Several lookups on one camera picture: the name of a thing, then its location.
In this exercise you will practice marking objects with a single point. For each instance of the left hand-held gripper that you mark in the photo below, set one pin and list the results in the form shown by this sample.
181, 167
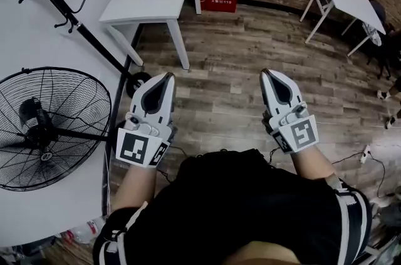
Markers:
142, 144

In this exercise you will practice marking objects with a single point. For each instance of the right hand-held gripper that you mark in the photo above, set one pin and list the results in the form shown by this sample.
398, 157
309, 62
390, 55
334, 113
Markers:
297, 132

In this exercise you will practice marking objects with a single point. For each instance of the person's right forearm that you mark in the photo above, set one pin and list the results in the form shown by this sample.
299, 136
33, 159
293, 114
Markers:
313, 160

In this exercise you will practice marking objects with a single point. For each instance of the person's left forearm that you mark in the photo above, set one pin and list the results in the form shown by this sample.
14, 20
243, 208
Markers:
134, 185

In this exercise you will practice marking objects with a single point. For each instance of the black coat rack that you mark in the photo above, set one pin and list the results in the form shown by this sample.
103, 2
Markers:
91, 38

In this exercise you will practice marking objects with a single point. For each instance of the white table with grommet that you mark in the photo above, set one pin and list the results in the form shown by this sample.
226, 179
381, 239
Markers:
131, 7

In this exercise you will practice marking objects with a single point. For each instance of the white power strip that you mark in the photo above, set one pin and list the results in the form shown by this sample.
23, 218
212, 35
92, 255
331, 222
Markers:
365, 154

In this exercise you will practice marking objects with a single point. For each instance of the black chair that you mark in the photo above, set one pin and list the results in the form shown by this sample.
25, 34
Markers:
382, 54

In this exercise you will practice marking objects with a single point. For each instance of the patterned cloth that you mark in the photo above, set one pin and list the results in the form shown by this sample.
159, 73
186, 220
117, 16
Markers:
373, 33

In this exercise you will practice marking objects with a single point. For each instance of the black floor fan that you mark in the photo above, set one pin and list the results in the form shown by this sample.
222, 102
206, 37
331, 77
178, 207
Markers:
34, 119

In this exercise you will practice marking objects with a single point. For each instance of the black shirt with white stripes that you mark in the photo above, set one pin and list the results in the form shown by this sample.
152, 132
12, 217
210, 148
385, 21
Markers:
235, 210

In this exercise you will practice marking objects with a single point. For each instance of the clear plastic bottle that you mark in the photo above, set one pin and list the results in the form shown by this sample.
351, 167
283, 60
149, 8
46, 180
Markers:
86, 230

